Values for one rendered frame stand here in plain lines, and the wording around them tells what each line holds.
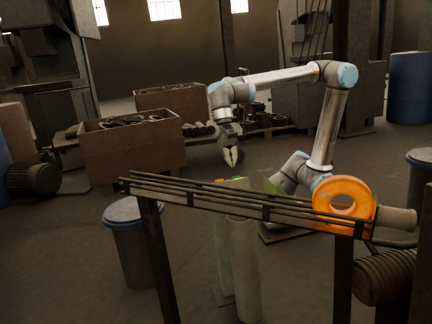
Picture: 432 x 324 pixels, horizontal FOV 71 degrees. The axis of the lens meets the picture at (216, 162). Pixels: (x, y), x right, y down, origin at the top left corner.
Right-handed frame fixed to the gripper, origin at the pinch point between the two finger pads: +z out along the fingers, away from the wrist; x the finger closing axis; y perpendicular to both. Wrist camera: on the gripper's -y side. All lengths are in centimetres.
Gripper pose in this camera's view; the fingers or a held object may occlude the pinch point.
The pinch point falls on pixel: (232, 164)
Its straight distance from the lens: 133.3
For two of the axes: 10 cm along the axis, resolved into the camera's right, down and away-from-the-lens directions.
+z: 1.8, 9.8, -0.1
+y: -1.8, 0.4, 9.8
